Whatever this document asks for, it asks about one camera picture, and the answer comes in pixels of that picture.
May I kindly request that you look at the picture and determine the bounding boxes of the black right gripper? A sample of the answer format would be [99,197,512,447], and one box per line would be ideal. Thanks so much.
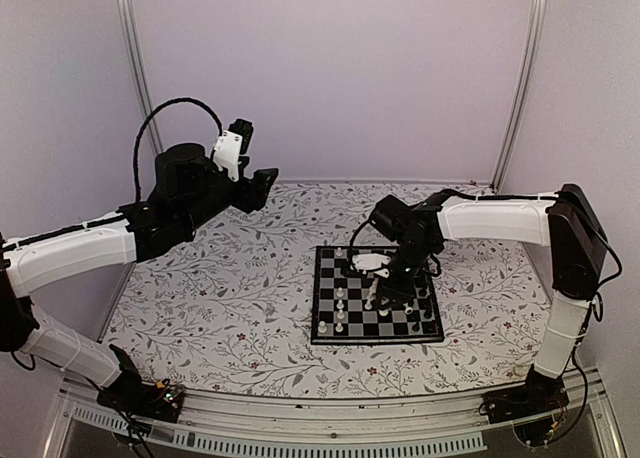
[376,240,435,310]

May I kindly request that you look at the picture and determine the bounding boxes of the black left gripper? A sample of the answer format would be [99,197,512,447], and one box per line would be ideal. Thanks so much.
[180,160,278,234]

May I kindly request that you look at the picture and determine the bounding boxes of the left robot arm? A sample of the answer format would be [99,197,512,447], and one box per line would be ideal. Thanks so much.
[1,165,279,412]

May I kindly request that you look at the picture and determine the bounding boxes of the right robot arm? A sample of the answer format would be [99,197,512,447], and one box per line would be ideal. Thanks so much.
[369,184,614,414]

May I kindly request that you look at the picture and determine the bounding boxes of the black and white chess board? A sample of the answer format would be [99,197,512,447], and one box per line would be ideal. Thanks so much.
[310,245,444,346]

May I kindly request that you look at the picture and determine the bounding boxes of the floral patterned table mat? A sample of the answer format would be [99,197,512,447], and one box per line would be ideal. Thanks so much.
[104,183,550,399]

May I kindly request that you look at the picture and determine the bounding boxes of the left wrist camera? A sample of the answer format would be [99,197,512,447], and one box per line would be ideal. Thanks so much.
[153,119,255,184]

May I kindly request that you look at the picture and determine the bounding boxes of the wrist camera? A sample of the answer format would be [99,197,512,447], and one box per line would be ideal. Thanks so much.
[347,195,416,279]
[153,119,255,184]

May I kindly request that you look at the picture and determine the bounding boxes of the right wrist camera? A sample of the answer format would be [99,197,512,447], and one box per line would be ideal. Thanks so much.
[347,195,416,279]

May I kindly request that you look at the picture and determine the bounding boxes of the back aluminium rail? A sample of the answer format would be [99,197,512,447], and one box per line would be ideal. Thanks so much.
[274,178,492,187]

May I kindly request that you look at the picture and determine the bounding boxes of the aluminium rail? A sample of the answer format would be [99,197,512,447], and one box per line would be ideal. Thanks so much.
[44,368,627,457]
[274,178,492,187]

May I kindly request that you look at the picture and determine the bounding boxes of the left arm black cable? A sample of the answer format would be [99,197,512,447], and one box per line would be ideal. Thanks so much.
[132,97,224,204]

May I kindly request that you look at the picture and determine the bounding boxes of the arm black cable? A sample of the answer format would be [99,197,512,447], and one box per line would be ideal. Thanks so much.
[132,97,224,204]
[569,217,624,429]

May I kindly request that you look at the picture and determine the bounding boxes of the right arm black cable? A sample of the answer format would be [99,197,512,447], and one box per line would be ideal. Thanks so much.
[569,217,624,429]

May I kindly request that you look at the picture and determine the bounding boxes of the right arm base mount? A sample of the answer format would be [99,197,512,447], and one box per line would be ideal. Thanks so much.
[478,369,569,448]

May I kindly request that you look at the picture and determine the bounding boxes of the left aluminium frame post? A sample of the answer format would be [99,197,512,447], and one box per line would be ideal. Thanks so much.
[112,0,176,189]

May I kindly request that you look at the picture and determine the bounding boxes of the aluminium frame post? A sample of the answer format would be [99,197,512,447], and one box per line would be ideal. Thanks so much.
[112,0,176,189]
[491,0,548,191]

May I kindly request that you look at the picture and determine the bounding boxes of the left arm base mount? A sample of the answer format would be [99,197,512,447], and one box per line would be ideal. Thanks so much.
[97,345,186,423]

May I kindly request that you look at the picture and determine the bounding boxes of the front aluminium rail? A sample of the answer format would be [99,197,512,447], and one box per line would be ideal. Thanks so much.
[44,368,627,457]

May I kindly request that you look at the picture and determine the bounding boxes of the right aluminium frame post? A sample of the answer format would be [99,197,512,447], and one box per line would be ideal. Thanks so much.
[491,0,548,191]

